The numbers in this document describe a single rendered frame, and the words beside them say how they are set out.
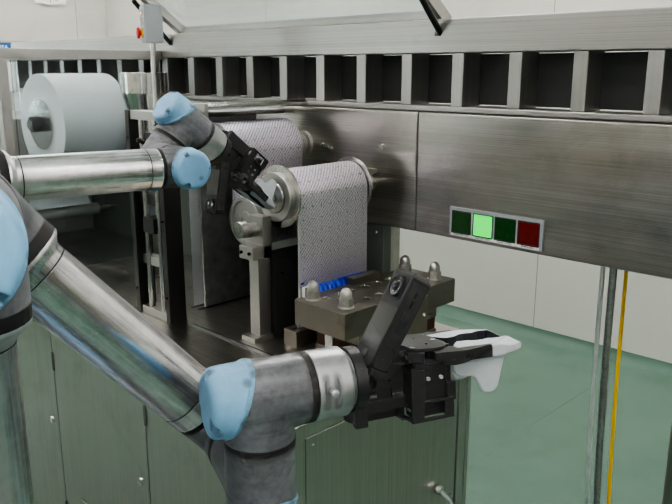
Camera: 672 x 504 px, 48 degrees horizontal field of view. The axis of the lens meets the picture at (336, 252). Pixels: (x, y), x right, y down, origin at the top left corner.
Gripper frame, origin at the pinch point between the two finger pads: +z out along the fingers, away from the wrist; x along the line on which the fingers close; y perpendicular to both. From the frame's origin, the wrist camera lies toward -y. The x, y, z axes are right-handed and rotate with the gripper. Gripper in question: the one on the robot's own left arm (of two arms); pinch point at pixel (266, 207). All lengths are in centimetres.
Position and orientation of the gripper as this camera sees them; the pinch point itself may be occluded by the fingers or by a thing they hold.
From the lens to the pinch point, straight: 172.9
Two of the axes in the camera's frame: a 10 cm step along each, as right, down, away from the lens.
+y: 4.5, -8.5, 2.6
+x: -7.1, -1.7, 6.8
